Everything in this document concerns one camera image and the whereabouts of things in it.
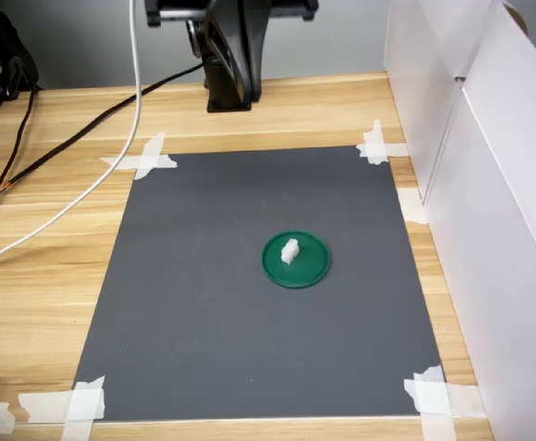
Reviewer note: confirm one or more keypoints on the white tape cross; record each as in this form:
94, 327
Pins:
433, 399
81, 404
150, 158
378, 149

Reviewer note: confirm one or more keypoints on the dark grey mat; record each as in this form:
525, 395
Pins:
226, 331

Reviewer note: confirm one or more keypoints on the short white tape strip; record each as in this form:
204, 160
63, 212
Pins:
412, 204

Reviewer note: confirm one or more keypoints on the brown round disc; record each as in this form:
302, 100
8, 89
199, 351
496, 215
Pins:
518, 18

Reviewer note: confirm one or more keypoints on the white partition panel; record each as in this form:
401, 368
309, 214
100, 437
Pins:
428, 69
511, 229

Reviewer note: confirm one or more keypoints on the small white plastic terminal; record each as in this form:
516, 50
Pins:
289, 252

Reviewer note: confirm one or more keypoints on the round green lid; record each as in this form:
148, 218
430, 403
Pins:
311, 271

